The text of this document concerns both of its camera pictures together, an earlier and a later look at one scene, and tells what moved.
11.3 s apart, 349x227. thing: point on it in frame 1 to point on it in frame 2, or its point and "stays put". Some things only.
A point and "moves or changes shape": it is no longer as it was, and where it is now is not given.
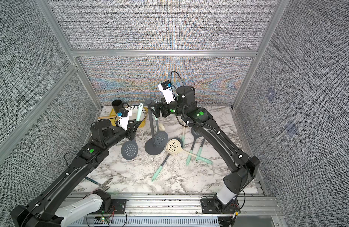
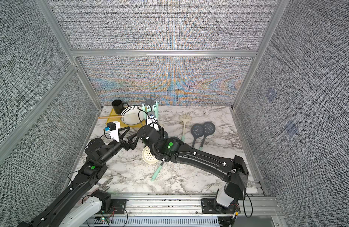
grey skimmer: [196, 135] stays put
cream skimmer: [174, 147] moves or changes shape
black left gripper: [130, 131] to [127, 146]
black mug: [117, 105] stays put
